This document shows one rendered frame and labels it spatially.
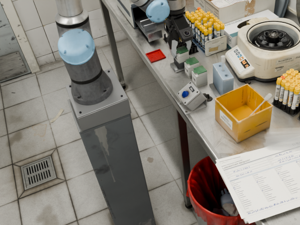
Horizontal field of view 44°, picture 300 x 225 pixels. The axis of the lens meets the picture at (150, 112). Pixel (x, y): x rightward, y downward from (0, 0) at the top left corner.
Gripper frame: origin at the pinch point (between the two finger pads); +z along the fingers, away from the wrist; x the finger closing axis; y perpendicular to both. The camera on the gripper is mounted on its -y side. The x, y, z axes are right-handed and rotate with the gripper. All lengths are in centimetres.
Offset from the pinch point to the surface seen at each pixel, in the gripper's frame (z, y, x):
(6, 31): 51, 164, 73
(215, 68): -3.6, -19.4, -4.4
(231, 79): -3.3, -27.0, -6.2
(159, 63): 6.1, 7.0, 7.4
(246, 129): 1.2, -46.0, -0.6
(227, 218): 50, -47, 6
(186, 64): 0.5, -6.6, 1.1
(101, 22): 71, 170, 0
